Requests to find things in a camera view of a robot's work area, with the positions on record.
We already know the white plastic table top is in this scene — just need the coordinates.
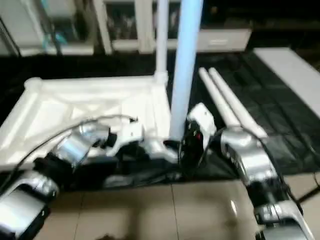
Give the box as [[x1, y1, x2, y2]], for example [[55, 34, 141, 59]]
[[0, 72, 180, 172]]

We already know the white plastic table leg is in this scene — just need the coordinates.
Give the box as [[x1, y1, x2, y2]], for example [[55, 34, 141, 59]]
[[198, 67, 242, 130], [208, 67, 269, 140], [167, 0, 204, 143], [154, 0, 171, 85]]

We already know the black work mat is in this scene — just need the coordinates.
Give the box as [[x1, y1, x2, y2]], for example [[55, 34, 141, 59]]
[[0, 47, 320, 191]]

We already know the white drawer unit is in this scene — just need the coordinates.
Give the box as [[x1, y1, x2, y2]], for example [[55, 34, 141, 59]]
[[197, 28, 253, 53]]

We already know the white glass door cabinet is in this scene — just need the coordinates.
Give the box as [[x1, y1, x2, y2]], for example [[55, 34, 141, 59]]
[[92, 0, 182, 55]]

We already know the white drawer cabinet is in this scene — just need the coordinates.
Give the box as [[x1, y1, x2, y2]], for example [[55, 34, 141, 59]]
[[202, 0, 320, 51]]

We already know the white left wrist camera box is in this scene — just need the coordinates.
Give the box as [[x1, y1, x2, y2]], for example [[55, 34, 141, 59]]
[[106, 120, 146, 157]]

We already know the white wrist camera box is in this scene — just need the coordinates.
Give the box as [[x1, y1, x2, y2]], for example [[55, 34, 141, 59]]
[[186, 102, 218, 151], [106, 120, 146, 157]]

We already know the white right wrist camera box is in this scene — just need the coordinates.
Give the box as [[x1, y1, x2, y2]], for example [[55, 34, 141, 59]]
[[186, 102, 218, 151]]

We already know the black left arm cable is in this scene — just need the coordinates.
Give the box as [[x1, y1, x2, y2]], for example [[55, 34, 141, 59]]
[[0, 114, 138, 193]]

